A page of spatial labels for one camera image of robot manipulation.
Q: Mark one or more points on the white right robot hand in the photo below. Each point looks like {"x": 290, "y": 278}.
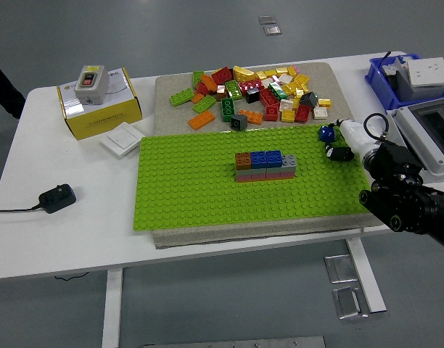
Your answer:
{"x": 356, "y": 136}

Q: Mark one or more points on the small blue square brick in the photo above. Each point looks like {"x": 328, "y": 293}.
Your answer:
{"x": 326, "y": 134}

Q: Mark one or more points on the black brick with round hole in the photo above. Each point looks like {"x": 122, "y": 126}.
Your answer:
{"x": 308, "y": 99}

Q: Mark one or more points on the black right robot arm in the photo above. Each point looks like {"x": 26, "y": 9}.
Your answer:
{"x": 407, "y": 188}

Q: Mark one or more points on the white square brick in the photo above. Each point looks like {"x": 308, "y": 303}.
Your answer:
{"x": 268, "y": 83}
{"x": 286, "y": 105}
{"x": 285, "y": 78}
{"x": 320, "y": 113}

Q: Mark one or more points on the gold shiny flat brick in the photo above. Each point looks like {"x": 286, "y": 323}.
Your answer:
{"x": 324, "y": 103}

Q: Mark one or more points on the yellow square brick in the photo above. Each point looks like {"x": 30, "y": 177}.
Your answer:
{"x": 288, "y": 116}
{"x": 291, "y": 88}

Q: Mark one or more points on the light grey square brick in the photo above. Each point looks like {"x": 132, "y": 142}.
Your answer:
{"x": 289, "y": 162}

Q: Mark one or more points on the small pink brick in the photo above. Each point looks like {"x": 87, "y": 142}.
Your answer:
{"x": 297, "y": 68}

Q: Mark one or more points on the sage green brick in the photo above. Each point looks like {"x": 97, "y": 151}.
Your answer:
{"x": 273, "y": 171}
{"x": 251, "y": 172}

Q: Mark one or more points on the yellow flat brick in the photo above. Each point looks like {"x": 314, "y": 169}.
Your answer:
{"x": 271, "y": 73}
{"x": 281, "y": 71}
{"x": 292, "y": 71}
{"x": 261, "y": 75}

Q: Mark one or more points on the red long brick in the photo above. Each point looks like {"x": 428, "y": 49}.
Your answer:
{"x": 222, "y": 75}
{"x": 251, "y": 86}
{"x": 268, "y": 97}

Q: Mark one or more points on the orange long brick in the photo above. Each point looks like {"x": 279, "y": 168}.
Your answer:
{"x": 251, "y": 116}
{"x": 202, "y": 120}

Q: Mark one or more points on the black square brick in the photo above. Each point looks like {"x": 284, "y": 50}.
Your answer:
{"x": 251, "y": 95}

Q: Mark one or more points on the brown square brick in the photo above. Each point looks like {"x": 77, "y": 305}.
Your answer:
{"x": 243, "y": 161}

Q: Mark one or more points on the dark grey square brick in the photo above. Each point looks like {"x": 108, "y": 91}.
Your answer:
{"x": 238, "y": 123}

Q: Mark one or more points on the lime green long brick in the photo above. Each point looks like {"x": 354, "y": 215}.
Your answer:
{"x": 204, "y": 104}
{"x": 233, "y": 89}
{"x": 197, "y": 78}
{"x": 182, "y": 96}

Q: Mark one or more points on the small orange brick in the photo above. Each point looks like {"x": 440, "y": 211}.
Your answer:
{"x": 197, "y": 98}

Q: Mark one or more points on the green studded baseplate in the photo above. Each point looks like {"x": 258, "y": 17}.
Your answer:
{"x": 189, "y": 188}

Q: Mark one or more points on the blue plastic bin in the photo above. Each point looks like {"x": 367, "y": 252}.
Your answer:
{"x": 376, "y": 83}

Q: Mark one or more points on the white and orange device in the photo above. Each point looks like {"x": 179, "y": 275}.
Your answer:
{"x": 394, "y": 66}

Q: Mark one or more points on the grey block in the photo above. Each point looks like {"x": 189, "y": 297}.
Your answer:
{"x": 428, "y": 92}

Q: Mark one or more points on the metal floor hatch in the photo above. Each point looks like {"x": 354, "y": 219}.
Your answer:
{"x": 340, "y": 269}
{"x": 349, "y": 303}

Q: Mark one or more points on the small metal floor plate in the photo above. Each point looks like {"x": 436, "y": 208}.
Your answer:
{"x": 265, "y": 20}
{"x": 273, "y": 30}

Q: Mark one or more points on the white table leg with foot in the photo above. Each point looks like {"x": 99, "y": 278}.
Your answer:
{"x": 367, "y": 275}

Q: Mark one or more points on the grey-brown foam mat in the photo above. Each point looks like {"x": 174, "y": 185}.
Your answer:
{"x": 162, "y": 119}

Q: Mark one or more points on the long metal floor plate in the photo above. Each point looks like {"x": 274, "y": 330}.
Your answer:
{"x": 233, "y": 342}

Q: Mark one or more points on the yellow and white cardboard box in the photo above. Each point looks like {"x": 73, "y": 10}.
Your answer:
{"x": 102, "y": 116}

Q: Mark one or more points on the black power adapter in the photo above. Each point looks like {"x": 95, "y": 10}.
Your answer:
{"x": 57, "y": 198}

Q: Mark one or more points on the person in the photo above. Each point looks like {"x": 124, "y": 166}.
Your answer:
{"x": 4, "y": 90}

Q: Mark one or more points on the grey electrical enclosure box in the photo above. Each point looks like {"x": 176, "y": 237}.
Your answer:
{"x": 436, "y": 119}

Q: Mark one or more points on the white wall socket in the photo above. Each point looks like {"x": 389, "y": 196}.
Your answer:
{"x": 427, "y": 71}

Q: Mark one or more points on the white wall switch panel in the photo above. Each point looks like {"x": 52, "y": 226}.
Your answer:
{"x": 122, "y": 139}

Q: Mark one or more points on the grey push-button switch box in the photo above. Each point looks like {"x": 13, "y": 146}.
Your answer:
{"x": 91, "y": 83}

